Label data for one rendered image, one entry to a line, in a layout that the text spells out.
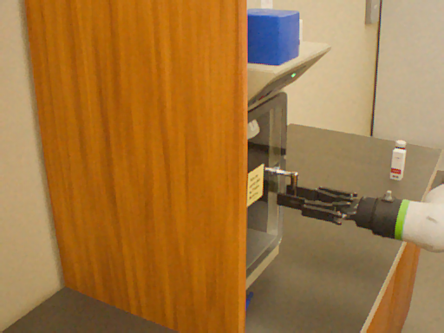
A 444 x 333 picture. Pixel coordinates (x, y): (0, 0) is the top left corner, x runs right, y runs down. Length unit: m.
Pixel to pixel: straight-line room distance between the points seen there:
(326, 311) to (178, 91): 0.62
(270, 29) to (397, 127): 3.29
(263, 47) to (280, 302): 0.61
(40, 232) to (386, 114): 3.26
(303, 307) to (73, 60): 0.74
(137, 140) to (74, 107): 0.17
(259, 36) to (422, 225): 0.53
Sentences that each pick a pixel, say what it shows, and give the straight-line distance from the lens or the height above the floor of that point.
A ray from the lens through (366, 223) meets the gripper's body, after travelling 1.22.
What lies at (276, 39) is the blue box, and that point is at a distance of 0.95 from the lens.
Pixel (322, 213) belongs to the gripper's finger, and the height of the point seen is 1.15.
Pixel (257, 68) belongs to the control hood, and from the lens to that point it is 0.94.
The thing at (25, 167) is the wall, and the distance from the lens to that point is 1.24.
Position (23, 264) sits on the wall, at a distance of 1.31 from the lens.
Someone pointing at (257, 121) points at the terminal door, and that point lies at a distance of 1.14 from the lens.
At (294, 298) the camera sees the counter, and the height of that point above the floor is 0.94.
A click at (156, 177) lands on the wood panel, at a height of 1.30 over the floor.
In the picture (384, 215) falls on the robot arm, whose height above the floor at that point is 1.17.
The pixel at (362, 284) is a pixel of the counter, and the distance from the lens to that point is 1.37.
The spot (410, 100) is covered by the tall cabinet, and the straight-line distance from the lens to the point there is 4.12.
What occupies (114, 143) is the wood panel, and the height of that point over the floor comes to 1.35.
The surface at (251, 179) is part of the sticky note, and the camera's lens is 1.16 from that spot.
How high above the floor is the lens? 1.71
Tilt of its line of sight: 23 degrees down
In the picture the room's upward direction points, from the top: 1 degrees counter-clockwise
